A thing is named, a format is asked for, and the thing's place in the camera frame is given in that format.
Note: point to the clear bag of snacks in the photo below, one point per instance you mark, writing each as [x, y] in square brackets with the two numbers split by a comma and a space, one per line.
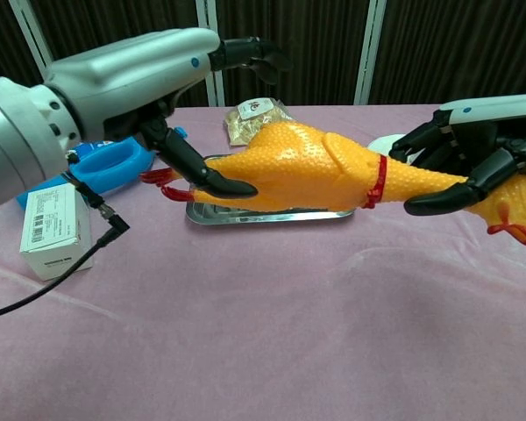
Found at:
[254, 115]

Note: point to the pink tablecloth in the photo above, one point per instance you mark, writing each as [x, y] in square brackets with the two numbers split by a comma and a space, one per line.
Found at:
[263, 329]

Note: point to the stainless steel tray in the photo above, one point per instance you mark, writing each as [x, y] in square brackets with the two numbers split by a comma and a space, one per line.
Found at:
[289, 218]

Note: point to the grey aluminium frame post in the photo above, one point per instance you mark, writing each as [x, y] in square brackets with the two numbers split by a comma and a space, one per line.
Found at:
[210, 13]
[37, 35]
[368, 52]

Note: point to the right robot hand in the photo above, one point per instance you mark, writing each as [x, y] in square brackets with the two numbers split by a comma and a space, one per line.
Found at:
[486, 144]

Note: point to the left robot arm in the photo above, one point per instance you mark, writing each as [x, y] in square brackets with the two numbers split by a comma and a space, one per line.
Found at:
[9, 140]

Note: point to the white cardboard box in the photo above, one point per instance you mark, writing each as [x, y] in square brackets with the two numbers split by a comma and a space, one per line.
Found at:
[52, 237]

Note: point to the black pleated curtain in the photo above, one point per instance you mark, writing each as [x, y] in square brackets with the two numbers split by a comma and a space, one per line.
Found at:
[315, 44]

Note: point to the white paper plate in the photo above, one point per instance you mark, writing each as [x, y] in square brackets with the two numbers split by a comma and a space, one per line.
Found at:
[380, 144]

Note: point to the blue pump detergent bottle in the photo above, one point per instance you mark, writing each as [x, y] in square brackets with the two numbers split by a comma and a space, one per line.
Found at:
[109, 173]

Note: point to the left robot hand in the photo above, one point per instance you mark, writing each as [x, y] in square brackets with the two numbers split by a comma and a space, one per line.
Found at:
[127, 74]

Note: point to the yellow rubber chicken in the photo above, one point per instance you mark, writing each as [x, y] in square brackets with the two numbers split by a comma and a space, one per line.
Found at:
[298, 166]

